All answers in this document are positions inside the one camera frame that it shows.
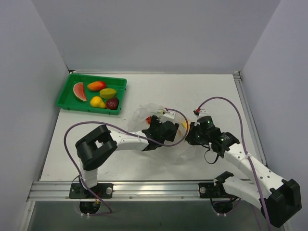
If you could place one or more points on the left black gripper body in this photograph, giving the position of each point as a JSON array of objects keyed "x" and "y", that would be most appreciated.
[{"x": 155, "y": 123}]

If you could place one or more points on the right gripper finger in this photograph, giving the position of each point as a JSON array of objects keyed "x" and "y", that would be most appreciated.
[
  {"x": 190, "y": 139},
  {"x": 194, "y": 126}
]

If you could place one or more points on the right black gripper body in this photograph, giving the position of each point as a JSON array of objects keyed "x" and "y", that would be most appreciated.
[{"x": 192, "y": 135}]

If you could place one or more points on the red cherries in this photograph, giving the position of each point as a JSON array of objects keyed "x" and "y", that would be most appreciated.
[{"x": 148, "y": 119}]

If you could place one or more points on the clear plastic bag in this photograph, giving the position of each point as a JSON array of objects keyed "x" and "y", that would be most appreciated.
[{"x": 176, "y": 155}]

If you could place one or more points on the dark red apple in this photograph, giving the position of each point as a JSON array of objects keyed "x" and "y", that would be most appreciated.
[{"x": 112, "y": 103}]

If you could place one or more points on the yellow pear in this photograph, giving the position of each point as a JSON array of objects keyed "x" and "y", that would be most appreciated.
[{"x": 97, "y": 102}]

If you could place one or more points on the watermelon slice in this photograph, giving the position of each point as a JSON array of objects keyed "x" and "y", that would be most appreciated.
[{"x": 79, "y": 93}]

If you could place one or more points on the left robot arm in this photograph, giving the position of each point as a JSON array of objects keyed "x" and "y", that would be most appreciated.
[{"x": 98, "y": 145}]

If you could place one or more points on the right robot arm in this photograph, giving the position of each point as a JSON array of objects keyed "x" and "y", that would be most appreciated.
[{"x": 277, "y": 199}]

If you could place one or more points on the yellow green mango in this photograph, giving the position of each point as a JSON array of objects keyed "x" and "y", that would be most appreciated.
[{"x": 108, "y": 93}]

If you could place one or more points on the red orange mango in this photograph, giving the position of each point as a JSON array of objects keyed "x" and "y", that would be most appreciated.
[{"x": 96, "y": 86}]

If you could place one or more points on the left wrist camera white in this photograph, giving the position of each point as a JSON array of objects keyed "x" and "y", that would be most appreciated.
[{"x": 168, "y": 115}]

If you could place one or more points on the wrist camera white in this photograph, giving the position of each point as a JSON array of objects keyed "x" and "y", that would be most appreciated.
[
  {"x": 200, "y": 112},
  {"x": 168, "y": 115}
]

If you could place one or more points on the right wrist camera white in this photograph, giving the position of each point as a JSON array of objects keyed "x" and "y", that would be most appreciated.
[{"x": 200, "y": 112}]

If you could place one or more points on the aluminium right side rail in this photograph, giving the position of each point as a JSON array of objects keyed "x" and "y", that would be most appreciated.
[{"x": 249, "y": 118}]

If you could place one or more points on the aluminium rail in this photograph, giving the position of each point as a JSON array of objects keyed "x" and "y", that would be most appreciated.
[
  {"x": 249, "y": 118},
  {"x": 116, "y": 191}
]

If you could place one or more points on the aluminium front rail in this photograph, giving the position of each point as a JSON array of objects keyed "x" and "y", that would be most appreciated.
[{"x": 116, "y": 191}]

